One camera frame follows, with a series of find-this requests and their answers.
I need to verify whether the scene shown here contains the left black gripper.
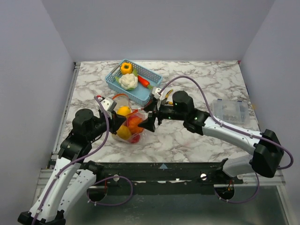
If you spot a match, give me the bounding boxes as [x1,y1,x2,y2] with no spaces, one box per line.
[88,109,128,141]

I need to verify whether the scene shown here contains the yellow lemon front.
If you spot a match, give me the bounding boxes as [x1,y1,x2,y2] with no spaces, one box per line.
[117,125,132,140]

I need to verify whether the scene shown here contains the yellow lemon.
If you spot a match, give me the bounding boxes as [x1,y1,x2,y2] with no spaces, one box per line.
[117,106,132,116]
[117,125,132,140]

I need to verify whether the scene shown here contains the yellow lemon back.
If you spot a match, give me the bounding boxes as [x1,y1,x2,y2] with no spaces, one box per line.
[117,106,132,116]

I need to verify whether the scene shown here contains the clear zip top bag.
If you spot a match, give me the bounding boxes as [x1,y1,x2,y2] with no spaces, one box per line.
[112,94,146,144]

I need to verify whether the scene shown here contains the orange pumpkin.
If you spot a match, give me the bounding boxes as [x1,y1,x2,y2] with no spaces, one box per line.
[127,115,143,134]

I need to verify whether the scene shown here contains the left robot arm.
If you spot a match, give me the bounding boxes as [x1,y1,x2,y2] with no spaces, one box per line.
[18,109,126,225]

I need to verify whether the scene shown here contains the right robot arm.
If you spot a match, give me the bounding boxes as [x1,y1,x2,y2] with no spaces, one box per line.
[138,91,284,184]

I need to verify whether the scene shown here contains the blue plastic basket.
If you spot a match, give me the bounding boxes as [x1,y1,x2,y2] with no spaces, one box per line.
[105,59,163,106]

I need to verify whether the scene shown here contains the orange carrot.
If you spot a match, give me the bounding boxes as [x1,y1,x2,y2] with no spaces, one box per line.
[137,75,153,90]

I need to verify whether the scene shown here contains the white cauliflower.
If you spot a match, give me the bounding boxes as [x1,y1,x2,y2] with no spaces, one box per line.
[115,73,138,90]

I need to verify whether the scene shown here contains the yellow bell pepper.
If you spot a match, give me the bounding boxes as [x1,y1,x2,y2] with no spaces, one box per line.
[120,62,133,75]

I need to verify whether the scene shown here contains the clear plastic parts box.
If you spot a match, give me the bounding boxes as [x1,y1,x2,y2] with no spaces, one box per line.
[211,99,250,125]

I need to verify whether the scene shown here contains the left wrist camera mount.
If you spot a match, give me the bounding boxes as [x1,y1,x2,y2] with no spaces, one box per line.
[94,95,117,113]

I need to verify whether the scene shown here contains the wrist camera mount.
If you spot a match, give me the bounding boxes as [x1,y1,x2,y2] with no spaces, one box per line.
[151,87,162,109]
[94,95,117,113]

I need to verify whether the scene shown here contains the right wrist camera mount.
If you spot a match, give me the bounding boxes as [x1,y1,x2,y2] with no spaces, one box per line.
[151,87,162,109]

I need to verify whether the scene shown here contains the yellow handled pliers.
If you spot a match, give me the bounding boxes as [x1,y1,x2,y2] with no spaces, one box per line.
[164,89,173,100]

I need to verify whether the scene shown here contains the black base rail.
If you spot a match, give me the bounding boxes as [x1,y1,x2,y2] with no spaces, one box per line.
[81,161,243,198]

